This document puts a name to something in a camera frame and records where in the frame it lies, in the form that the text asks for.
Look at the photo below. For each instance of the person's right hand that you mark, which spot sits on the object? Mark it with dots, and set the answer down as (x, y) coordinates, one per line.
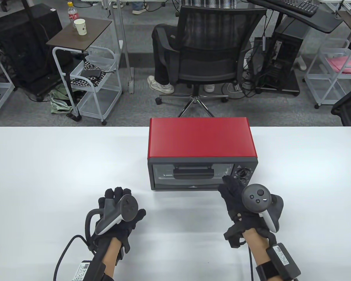
(234, 193)

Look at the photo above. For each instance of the person's left hand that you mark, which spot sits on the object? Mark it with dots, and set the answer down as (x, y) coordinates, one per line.
(117, 193)

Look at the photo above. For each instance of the glass oven door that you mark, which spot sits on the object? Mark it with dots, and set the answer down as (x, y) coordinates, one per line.
(163, 183)

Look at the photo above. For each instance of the red toaster oven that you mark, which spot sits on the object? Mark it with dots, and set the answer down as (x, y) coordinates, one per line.
(201, 137)

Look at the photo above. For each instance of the person's right forearm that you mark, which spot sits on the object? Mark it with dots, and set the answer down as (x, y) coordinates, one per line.
(257, 248)

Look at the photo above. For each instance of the person's left forearm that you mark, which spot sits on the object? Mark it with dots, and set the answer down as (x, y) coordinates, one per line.
(111, 254)

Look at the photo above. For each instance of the grey left hand controller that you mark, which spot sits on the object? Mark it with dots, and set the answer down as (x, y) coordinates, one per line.
(128, 207)

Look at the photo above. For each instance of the grey hand controller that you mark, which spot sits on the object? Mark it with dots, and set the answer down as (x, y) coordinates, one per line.
(128, 207)
(256, 197)

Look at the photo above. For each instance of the grey right hand controller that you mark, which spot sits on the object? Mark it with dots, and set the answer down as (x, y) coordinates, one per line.
(256, 197)

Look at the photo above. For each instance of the black right wrist sensor box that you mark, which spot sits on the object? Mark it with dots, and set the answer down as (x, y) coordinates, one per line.
(283, 259)

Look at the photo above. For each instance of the black wrist sensor box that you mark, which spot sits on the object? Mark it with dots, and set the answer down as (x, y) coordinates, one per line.
(283, 259)
(86, 272)

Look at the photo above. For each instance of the black left wrist sensor box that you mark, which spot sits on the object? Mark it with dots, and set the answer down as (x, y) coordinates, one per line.
(86, 272)

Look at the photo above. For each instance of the white rolling cart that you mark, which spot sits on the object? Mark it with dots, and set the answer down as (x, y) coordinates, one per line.
(324, 87)
(0, 87)
(99, 99)

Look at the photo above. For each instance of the green bag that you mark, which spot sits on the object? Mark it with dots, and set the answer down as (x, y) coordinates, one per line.
(58, 102)

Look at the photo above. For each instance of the flat black pouch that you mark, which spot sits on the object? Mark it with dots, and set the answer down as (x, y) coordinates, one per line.
(91, 73)

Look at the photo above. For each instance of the black mesh office chair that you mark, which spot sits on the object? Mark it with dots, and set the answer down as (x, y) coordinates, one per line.
(207, 64)

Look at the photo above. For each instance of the checkered cloth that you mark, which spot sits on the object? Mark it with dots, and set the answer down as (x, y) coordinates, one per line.
(90, 63)

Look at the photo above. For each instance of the white metal stand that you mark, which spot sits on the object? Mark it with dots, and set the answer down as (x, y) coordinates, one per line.
(124, 44)

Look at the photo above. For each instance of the black computer tower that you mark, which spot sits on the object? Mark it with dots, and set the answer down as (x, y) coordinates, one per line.
(23, 44)
(286, 49)

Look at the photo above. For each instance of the brown side table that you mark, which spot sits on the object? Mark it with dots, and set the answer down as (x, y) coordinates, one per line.
(84, 38)

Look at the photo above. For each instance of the pink cloth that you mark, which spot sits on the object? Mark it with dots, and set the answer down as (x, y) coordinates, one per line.
(342, 64)

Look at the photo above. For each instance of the white paper cup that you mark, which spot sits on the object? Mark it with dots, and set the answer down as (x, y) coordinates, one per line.
(80, 27)

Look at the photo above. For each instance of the plastic soda bottle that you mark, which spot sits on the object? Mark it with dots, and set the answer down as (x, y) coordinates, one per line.
(72, 13)

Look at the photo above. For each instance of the black desk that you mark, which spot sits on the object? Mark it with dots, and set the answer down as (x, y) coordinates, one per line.
(324, 23)

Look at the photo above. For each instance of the black keyboard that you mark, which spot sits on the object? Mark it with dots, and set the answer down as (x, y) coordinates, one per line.
(298, 7)

